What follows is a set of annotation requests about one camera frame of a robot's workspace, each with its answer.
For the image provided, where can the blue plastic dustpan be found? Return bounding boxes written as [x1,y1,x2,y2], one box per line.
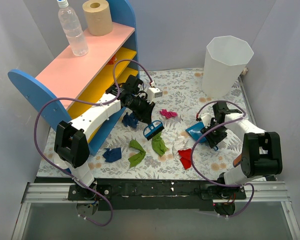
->
[185,121,219,151]

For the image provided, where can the blue hand brush black bristles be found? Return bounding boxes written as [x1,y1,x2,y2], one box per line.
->
[143,120,165,140]

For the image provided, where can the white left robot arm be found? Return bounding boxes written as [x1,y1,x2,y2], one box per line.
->
[53,75,162,200]

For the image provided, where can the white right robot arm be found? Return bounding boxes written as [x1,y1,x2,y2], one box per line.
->
[196,100,283,199]

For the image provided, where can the dark blue paper scrap upper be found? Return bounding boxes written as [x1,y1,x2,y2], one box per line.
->
[121,112,139,129]

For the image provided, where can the dark blue paper scrap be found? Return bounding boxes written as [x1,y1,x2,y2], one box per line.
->
[121,112,139,129]
[102,147,122,163]

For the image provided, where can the pink paper scrap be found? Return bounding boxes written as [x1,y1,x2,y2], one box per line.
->
[159,109,178,119]

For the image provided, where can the white crumpled paper scrap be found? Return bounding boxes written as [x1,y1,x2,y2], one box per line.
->
[172,135,189,157]

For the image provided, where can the green paper scrap right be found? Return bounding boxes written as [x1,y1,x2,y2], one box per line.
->
[151,132,168,157]

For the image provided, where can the green paper scrap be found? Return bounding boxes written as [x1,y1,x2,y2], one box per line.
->
[128,139,146,168]
[151,132,168,157]

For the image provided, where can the red paper scrap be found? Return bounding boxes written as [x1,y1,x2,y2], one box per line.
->
[177,148,192,170]

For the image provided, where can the orange battery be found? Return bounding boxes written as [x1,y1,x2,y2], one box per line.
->
[232,154,242,167]

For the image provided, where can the floral patterned table mat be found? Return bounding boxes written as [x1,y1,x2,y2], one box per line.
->
[37,68,267,181]

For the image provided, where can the green paper scrap left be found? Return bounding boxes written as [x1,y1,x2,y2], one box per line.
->
[128,139,146,168]

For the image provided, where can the dark blue paper scrap lower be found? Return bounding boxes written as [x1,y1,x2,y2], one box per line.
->
[102,147,122,163]

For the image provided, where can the red scrap on shelf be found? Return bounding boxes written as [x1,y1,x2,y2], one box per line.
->
[107,55,117,65]

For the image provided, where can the white octagonal waste bin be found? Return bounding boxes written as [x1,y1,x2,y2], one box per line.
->
[201,35,254,98]

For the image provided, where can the blue wooden shelf unit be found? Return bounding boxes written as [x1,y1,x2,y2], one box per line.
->
[7,0,140,157]

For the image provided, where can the clear plastic water bottle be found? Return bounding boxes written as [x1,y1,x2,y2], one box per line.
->
[57,0,89,57]

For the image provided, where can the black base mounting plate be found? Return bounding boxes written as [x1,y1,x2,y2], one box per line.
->
[67,178,246,211]

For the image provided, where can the brown paper roll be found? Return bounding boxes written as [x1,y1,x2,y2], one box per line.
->
[82,0,113,37]

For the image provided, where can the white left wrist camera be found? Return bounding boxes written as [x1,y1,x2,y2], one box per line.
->
[146,87,163,103]

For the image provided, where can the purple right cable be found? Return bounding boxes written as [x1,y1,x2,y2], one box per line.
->
[190,100,255,218]

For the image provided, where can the purple cable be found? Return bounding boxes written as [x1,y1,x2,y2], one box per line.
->
[190,100,255,218]
[33,59,156,227]

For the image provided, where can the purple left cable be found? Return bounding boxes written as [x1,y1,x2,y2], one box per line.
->
[33,59,156,227]

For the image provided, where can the aluminium rail frame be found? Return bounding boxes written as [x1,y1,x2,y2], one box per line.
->
[12,177,300,240]

